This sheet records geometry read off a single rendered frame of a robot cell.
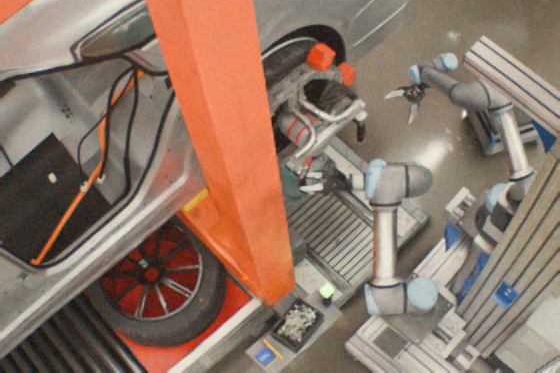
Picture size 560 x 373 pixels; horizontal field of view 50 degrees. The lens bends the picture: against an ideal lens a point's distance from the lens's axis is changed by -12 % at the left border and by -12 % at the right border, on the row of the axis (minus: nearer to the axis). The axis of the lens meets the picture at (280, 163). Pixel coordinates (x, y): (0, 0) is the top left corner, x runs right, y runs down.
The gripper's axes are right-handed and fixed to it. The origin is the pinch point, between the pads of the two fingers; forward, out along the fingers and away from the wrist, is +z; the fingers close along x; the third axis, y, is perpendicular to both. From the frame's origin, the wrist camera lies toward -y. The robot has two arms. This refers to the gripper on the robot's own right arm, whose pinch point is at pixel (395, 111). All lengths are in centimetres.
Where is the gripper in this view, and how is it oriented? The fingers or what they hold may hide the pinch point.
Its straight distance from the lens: 292.6
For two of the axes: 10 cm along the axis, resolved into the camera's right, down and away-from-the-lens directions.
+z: -7.0, 7.0, -1.1
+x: 7.0, 7.1, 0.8
